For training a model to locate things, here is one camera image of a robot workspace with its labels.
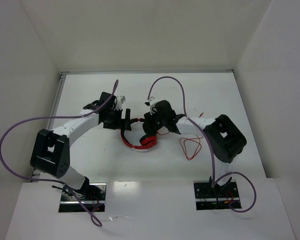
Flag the aluminium table edge rail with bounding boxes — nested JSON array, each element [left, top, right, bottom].
[[31, 69, 235, 183]]

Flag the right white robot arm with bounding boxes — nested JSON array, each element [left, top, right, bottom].
[[140, 97, 247, 197]]

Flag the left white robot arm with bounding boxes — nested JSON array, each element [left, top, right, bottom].
[[30, 92, 131, 200]]

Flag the red headphone cable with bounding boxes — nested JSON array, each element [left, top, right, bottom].
[[157, 111, 205, 161]]

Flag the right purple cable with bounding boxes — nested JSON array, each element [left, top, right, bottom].
[[147, 76, 257, 213]]

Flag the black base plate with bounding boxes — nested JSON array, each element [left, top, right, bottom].
[[193, 180, 242, 211], [58, 183, 107, 213]]

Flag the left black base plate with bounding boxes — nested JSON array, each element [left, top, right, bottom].
[[58, 183, 107, 213]]

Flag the red black headphones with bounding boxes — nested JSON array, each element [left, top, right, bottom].
[[120, 129, 158, 150]]

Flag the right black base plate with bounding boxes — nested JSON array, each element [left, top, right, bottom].
[[193, 180, 242, 211]]

